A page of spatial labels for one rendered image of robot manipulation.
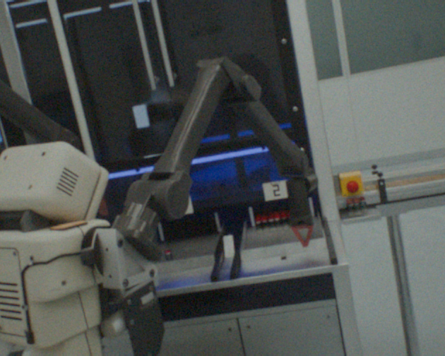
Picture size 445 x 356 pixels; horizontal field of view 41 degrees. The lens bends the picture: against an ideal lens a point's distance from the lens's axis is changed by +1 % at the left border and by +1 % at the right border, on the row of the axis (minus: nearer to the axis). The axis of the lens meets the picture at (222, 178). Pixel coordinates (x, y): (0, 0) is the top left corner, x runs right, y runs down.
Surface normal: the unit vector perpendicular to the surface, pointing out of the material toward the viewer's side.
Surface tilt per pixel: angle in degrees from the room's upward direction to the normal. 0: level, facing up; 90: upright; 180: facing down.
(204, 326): 90
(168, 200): 93
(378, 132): 90
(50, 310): 90
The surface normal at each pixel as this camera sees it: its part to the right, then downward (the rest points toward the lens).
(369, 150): -0.10, 0.22
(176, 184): 0.84, 0.00
